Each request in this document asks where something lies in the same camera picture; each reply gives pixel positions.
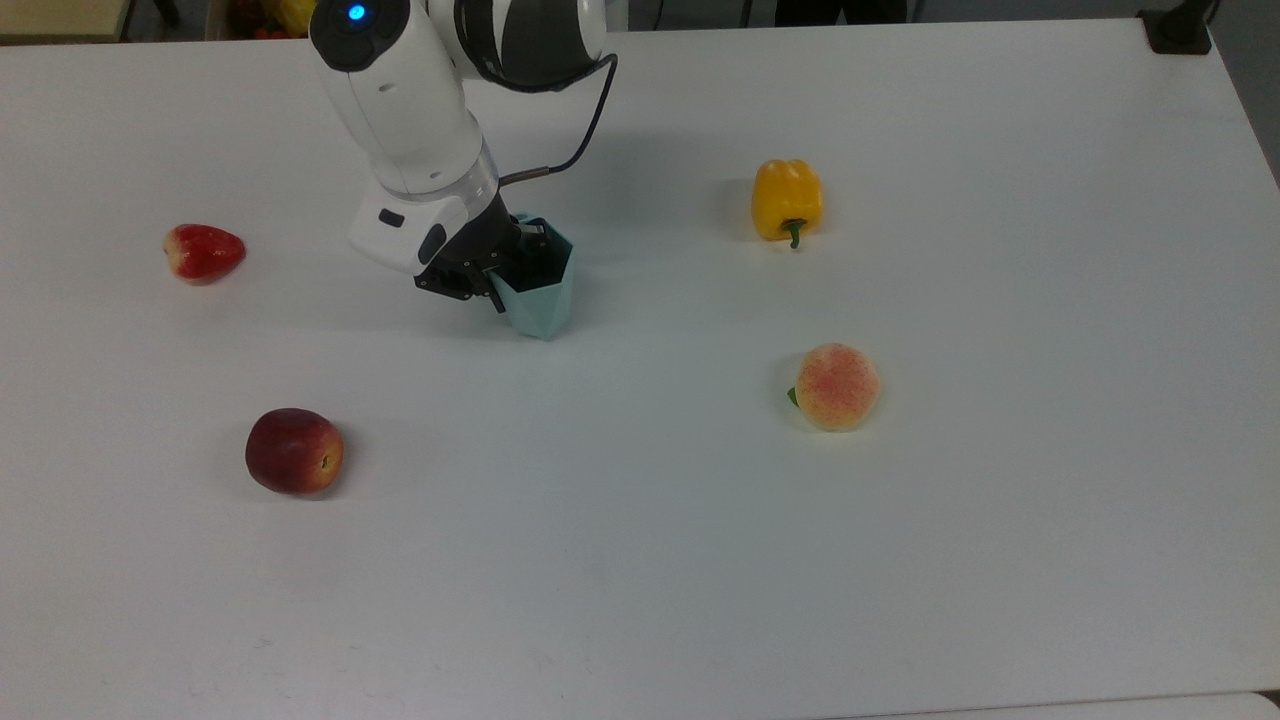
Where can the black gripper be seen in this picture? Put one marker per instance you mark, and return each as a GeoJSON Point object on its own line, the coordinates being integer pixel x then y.
{"type": "Point", "coordinates": [470, 250]}

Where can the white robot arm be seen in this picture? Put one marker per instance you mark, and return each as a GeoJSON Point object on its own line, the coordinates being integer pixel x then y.
{"type": "Point", "coordinates": [400, 90]}

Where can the tan wooden board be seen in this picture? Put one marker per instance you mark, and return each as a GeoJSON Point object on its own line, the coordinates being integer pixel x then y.
{"type": "Point", "coordinates": [60, 18]}

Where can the red strawberry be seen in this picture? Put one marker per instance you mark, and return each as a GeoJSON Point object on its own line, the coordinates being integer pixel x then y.
{"type": "Point", "coordinates": [205, 253]}

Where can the teal hexagonal mug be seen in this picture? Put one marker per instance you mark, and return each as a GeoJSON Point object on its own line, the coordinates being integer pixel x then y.
{"type": "Point", "coordinates": [545, 305]}

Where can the yellow and red toy fruits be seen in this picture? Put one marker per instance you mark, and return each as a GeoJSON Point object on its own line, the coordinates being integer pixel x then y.
{"type": "Point", "coordinates": [285, 15]}

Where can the red apple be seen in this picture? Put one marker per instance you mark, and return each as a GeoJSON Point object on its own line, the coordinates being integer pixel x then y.
{"type": "Point", "coordinates": [293, 452]}

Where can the pale pink peach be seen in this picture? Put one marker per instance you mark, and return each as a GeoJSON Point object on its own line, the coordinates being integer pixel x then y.
{"type": "Point", "coordinates": [838, 388]}

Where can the black stand base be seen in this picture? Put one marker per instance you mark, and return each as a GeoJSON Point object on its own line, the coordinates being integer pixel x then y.
{"type": "Point", "coordinates": [1178, 30]}

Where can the yellow bell pepper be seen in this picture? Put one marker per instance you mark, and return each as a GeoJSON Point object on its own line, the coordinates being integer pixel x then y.
{"type": "Point", "coordinates": [785, 195]}

